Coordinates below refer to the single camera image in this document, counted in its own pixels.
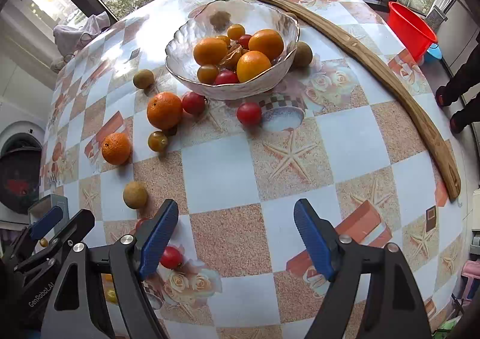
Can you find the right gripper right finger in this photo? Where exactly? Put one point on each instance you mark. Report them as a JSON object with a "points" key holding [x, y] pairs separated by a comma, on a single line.
{"points": [[394, 306]]}

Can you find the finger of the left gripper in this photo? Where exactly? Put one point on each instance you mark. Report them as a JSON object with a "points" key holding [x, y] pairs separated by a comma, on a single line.
{"points": [[52, 237], [41, 227]]}

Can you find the red cherry tomato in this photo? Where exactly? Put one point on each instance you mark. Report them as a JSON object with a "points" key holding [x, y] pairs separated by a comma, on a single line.
{"points": [[171, 258]]}

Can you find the white tray green rim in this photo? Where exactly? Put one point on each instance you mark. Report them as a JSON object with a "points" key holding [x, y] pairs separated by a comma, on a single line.
{"points": [[43, 205]]}

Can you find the white washing machine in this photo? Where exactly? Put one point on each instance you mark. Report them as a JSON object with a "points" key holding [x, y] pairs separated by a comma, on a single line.
{"points": [[22, 137]]}

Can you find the small orange mandarin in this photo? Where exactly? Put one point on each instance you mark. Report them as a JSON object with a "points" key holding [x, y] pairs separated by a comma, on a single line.
{"points": [[116, 148]]}

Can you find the olive cherry tomato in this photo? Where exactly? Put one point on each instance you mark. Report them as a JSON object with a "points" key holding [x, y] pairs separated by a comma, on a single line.
{"points": [[157, 141]]}

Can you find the large orange near bowl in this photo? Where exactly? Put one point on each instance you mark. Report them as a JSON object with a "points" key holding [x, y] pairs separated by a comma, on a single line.
{"points": [[164, 111]]}

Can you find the green-brown longan upper left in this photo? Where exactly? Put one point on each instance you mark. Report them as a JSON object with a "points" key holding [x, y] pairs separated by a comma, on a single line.
{"points": [[143, 79]]}

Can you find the cloth pile on sill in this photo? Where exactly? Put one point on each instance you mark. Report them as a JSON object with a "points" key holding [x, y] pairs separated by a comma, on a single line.
{"points": [[70, 40]]}

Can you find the red tomato beside orange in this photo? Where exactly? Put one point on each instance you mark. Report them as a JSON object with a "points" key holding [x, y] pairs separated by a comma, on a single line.
{"points": [[193, 103]]}

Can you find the red tomato before bowl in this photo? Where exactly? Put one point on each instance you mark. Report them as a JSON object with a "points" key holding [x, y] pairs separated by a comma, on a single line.
{"points": [[249, 114]]}

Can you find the orange in bowl left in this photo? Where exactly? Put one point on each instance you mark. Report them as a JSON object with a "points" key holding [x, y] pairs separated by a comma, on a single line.
{"points": [[210, 51]]}

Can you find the orange in bowl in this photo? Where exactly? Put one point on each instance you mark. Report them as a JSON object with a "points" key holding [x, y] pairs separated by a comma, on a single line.
{"points": [[252, 64], [210, 51], [267, 41]]}

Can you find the person in dark clothes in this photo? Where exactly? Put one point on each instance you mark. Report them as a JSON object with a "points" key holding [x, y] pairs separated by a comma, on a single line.
{"points": [[465, 78]]}

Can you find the orange in bowl front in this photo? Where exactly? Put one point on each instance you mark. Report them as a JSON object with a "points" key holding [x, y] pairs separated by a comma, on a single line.
{"points": [[252, 64]]}

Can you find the blue plastic item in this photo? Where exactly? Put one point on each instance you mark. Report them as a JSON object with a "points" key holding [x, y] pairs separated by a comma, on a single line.
{"points": [[433, 53]]}

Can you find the glass fruit bowl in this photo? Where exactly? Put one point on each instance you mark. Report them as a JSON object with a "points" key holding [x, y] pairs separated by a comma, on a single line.
{"points": [[212, 21]]}

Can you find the long wooden shoehorn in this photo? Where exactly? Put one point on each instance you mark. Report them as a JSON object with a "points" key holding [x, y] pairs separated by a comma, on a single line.
{"points": [[384, 75]]}

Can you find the longan behind bowl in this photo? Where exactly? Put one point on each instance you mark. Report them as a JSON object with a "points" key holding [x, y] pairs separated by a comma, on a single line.
{"points": [[303, 55]]}

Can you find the red plastic basin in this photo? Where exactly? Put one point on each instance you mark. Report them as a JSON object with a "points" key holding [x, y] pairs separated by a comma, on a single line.
{"points": [[411, 30]]}

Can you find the orange in bowl right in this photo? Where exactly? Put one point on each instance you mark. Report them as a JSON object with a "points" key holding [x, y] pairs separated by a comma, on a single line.
{"points": [[267, 41]]}

